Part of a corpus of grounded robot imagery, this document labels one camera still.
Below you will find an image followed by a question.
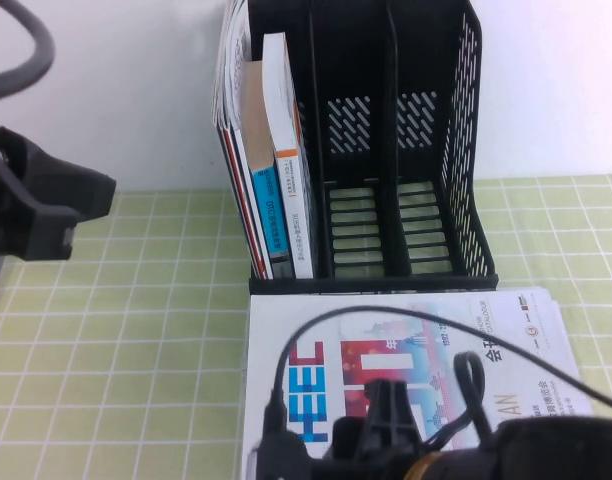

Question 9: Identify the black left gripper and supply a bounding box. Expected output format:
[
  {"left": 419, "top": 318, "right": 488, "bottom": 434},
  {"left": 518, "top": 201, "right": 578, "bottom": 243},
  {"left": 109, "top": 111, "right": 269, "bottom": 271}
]
[{"left": 0, "top": 121, "right": 118, "bottom": 262}]

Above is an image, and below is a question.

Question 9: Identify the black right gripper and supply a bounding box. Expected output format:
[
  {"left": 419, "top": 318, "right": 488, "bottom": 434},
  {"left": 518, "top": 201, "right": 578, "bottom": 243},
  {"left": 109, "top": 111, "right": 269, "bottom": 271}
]
[{"left": 314, "top": 379, "right": 428, "bottom": 480}]

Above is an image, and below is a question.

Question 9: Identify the HEEC show catalogue book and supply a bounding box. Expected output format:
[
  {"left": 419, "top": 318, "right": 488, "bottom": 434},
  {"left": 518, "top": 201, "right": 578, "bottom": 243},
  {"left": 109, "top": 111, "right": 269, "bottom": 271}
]
[{"left": 240, "top": 291, "right": 596, "bottom": 480}]

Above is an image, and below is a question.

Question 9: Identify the black plastic book holder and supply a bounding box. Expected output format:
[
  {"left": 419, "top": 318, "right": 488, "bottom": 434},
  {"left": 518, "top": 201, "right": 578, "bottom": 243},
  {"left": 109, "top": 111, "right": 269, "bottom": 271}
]
[{"left": 216, "top": 0, "right": 500, "bottom": 296}]

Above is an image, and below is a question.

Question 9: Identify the blue spine book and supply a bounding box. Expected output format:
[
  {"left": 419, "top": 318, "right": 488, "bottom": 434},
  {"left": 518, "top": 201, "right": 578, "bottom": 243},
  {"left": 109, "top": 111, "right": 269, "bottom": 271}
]
[{"left": 241, "top": 60, "right": 293, "bottom": 279}]

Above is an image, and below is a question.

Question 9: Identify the white book with orange band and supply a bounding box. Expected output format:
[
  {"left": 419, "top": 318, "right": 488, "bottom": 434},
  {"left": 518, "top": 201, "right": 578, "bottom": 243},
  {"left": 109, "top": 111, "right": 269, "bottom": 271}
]
[{"left": 262, "top": 32, "right": 315, "bottom": 280}]

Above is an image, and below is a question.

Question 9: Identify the green checked tablecloth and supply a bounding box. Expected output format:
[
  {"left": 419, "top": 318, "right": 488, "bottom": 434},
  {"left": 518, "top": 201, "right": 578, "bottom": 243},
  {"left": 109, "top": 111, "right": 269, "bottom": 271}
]
[{"left": 0, "top": 172, "right": 612, "bottom": 480}]

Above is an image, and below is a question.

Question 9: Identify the thin red striped magazine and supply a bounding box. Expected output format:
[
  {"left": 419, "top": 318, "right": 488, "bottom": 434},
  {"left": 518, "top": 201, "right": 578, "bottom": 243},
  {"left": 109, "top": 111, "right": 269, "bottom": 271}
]
[{"left": 220, "top": 122, "right": 274, "bottom": 280}]

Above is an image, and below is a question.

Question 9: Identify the white booklet with small text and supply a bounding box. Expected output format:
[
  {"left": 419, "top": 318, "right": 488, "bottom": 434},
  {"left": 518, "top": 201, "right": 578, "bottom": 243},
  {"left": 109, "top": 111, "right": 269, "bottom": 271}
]
[{"left": 534, "top": 285, "right": 570, "bottom": 346}]

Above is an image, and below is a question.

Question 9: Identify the white paper sheet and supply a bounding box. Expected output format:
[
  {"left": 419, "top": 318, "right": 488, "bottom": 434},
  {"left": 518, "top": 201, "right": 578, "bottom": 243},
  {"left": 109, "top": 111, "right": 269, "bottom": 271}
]
[{"left": 543, "top": 298, "right": 582, "bottom": 379}]

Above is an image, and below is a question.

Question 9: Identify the curled white magazine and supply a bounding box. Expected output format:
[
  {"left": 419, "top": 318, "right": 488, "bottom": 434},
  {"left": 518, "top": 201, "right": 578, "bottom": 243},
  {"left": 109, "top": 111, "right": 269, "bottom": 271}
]
[{"left": 211, "top": 0, "right": 253, "bottom": 132}]

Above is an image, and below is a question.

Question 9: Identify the black looped cable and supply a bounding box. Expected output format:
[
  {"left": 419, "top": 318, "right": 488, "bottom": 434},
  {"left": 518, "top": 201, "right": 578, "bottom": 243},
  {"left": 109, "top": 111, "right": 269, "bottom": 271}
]
[{"left": 425, "top": 351, "right": 495, "bottom": 446}]

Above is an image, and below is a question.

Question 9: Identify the black right camera cable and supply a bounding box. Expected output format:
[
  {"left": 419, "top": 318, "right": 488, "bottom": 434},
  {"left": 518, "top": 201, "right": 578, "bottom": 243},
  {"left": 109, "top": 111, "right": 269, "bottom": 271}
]
[{"left": 263, "top": 304, "right": 612, "bottom": 437}]

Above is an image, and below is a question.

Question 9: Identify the grey corrugated cable conduit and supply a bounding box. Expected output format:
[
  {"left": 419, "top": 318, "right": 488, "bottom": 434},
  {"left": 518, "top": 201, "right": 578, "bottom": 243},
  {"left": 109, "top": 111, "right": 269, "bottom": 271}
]
[{"left": 0, "top": 0, "right": 56, "bottom": 102}]

